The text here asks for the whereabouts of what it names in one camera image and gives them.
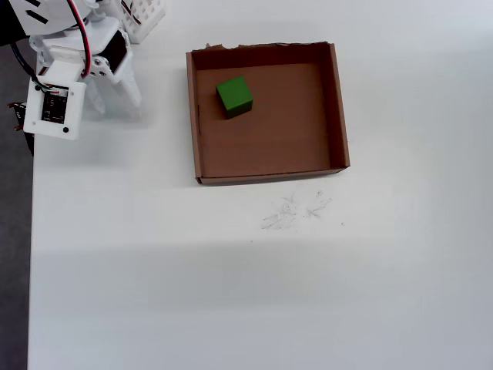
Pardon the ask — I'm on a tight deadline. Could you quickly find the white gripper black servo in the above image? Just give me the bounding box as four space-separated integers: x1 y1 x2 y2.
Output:
44 17 142 115

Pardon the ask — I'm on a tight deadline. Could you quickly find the green cube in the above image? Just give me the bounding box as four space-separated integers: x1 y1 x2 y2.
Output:
215 75 254 120

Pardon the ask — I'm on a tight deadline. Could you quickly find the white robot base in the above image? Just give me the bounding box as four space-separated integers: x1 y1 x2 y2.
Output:
119 0 167 45

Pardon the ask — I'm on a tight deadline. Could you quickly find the brown cardboard box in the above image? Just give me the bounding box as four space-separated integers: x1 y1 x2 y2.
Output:
185 41 351 187

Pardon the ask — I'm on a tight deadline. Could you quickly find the motor controller board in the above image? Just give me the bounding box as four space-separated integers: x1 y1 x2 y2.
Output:
6 100 36 156

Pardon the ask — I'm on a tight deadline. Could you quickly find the red black arm servo cable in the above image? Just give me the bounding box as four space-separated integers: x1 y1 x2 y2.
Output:
65 0 93 78

